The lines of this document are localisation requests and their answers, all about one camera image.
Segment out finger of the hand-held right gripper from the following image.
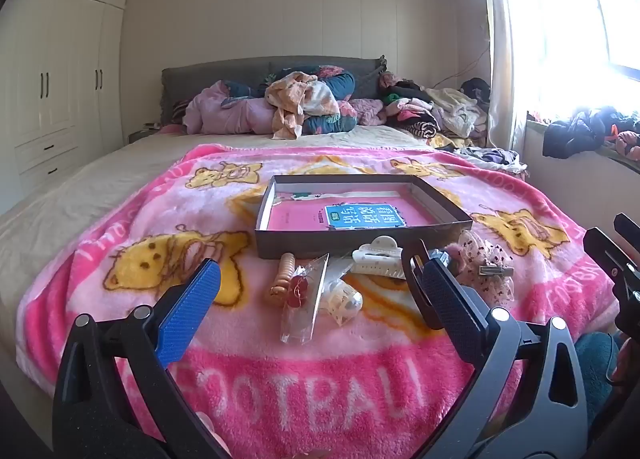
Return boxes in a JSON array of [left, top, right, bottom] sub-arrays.
[[614, 213, 640, 252], [582, 226, 640, 295]]

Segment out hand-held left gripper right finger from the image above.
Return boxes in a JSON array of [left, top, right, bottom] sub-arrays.
[[419, 251, 588, 459]]

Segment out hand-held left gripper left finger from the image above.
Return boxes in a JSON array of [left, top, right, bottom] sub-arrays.
[[52, 259, 231, 459]]

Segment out dark hair claw clip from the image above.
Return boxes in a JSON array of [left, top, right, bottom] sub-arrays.
[[401, 239, 441, 330]]

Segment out pink lace bow hair clip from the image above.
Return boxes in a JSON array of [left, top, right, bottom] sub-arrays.
[[457, 230, 516, 310]]

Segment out white hair claw clip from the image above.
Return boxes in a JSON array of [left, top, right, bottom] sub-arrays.
[[351, 235, 405, 280]]

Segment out white pearl bow hair clip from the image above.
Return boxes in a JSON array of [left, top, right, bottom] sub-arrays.
[[320, 279, 363, 327]]

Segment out clear packet with red earrings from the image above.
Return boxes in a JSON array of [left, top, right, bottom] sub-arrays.
[[280, 253, 331, 345]]

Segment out shallow grey cardboard box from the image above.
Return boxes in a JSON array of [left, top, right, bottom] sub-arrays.
[[254, 174, 474, 261]]

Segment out teal fleece garment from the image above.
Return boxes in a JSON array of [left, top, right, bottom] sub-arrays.
[[575, 331, 622, 440]]

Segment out black jacket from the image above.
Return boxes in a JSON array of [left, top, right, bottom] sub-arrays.
[[542, 108, 623, 160]]

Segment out pink bear printed blanket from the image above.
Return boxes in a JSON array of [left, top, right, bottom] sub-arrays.
[[15, 143, 621, 459]]

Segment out pink book with blue label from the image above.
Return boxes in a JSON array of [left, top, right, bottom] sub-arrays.
[[266, 189, 428, 231]]

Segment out purple grey clothes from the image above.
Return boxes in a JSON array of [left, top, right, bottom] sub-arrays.
[[457, 146, 527, 176]]

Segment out bed with beige sheet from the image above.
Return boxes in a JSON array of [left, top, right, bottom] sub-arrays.
[[0, 55, 526, 459]]

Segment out bedside table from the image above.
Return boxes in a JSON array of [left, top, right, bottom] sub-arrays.
[[127, 122, 166, 145]]

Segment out pile of mixed clothes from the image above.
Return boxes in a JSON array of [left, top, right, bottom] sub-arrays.
[[350, 72, 493, 150]]

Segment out pink quilted garment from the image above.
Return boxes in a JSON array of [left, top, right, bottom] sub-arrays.
[[182, 80, 281, 135]]

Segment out cream curtain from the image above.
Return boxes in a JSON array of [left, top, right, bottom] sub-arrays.
[[472, 0, 531, 160]]

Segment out dark teal floral quilt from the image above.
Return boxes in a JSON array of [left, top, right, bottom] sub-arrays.
[[222, 64, 358, 136]]

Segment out bright window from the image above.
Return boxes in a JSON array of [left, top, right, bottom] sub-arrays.
[[500, 0, 640, 115]]

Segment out peach patterned cloth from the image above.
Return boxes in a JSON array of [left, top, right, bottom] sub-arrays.
[[265, 72, 341, 140]]

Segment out grey padded headboard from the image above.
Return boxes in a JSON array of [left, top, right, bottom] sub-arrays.
[[160, 55, 388, 125]]

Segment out cream wardrobe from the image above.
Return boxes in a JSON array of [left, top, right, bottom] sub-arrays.
[[0, 0, 132, 192]]

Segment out peach spiral hair tie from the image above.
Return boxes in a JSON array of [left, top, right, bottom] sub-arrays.
[[270, 253, 296, 297]]

